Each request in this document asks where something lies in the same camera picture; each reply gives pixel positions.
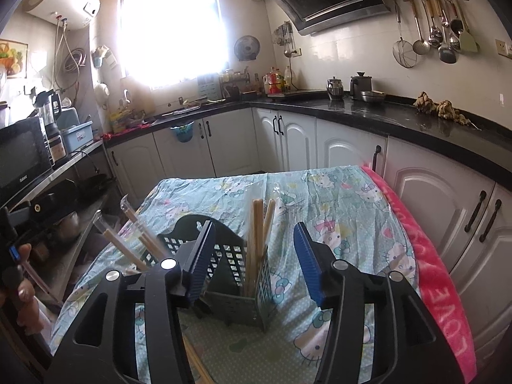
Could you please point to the cartoon cat printed blanket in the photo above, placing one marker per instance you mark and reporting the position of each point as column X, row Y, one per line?
column 352, row 224

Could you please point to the person's left hand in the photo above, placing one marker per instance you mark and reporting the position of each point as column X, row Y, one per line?
column 27, row 295

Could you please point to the metal storage shelf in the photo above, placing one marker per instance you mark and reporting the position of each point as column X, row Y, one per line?
column 64, row 166

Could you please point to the black pot with yellow dot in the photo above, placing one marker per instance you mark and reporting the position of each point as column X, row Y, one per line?
column 44, row 204

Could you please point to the pink lettered towel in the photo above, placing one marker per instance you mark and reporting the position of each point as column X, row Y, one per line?
column 436, row 288

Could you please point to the steel bowl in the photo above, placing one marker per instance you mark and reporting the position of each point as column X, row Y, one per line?
column 372, row 97

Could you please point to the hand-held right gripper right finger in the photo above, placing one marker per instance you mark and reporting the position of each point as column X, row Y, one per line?
column 308, row 264

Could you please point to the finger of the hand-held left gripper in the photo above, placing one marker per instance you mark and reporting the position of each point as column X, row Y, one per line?
column 14, row 255

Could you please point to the cluster of condiment bottles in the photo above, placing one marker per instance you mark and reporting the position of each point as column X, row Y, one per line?
column 274, row 82

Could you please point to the small wall fan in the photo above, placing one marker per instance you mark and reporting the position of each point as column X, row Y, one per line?
column 247, row 48

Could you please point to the bright kitchen window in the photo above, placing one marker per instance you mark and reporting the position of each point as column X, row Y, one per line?
column 172, row 28

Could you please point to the small hanging utensil set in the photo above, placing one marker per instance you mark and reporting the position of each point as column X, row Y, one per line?
column 284, row 36

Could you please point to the black kitchen countertop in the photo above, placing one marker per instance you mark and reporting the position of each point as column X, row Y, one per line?
column 400, row 118

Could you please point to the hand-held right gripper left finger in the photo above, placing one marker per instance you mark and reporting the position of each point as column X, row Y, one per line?
column 200, row 264

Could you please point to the light blue plastic box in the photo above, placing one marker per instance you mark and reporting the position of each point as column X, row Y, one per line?
column 78, row 138

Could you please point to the row of hanging kitchen utensils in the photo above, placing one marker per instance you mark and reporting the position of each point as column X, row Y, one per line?
column 447, row 54

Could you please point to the fruit wall poster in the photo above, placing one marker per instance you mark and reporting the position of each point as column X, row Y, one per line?
column 12, row 60

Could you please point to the black microwave oven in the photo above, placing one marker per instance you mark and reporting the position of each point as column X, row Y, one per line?
column 20, row 160

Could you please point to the dark lidded pot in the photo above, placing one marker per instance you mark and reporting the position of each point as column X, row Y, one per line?
column 362, row 84

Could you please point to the black induction cooktop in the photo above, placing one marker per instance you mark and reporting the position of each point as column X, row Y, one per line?
column 300, row 95

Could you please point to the sleeved wooden chopstick pair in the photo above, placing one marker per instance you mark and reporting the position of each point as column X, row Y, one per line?
column 198, row 358
column 268, row 220
column 124, row 249
column 38, row 286
column 152, row 242
column 261, row 244
column 252, row 248

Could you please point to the beige wall outlet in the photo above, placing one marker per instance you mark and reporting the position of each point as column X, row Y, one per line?
column 503, row 47

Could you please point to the small blue drawer organizer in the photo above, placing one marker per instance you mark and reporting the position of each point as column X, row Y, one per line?
column 208, row 86

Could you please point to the green plastic utensil basket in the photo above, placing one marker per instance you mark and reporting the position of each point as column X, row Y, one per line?
column 232, row 306

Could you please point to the pile of ginger roots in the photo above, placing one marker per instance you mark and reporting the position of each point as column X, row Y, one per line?
column 446, row 110

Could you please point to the steel kettle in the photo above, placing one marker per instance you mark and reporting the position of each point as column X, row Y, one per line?
column 335, row 90

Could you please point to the steel cooking pot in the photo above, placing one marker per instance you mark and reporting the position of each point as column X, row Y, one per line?
column 66, row 226

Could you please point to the green hanging cabinet bin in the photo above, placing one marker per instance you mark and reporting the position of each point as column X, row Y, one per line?
column 183, row 134

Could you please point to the white lower kitchen cabinets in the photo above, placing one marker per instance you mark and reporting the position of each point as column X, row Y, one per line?
column 424, row 192

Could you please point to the countertop blender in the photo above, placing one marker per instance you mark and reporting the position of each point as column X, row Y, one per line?
column 50, row 116

